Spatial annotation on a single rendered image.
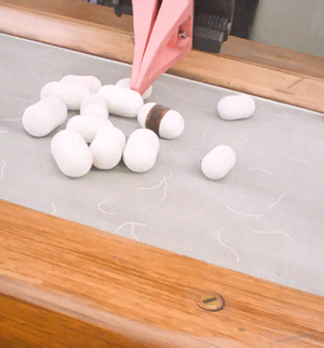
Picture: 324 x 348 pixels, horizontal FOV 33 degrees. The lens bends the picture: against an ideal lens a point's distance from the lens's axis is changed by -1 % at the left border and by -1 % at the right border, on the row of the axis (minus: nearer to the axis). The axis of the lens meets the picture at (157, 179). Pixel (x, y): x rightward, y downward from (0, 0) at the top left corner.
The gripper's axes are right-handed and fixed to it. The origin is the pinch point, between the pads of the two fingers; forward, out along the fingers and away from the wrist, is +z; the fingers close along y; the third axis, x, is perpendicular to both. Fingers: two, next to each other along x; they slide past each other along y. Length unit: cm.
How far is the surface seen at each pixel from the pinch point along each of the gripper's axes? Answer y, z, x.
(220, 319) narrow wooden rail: 10.3, 17.5, -15.4
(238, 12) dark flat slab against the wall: -12, -131, 151
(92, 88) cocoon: -3.3, 1.3, 0.1
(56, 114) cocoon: -3.2, 6.3, -4.6
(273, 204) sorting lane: 11.8, 8.1, -4.1
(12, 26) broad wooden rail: -16.7, -7.7, 8.4
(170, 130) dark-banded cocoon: 3.9, 4.0, -2.0
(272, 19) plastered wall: 2, -134, 154
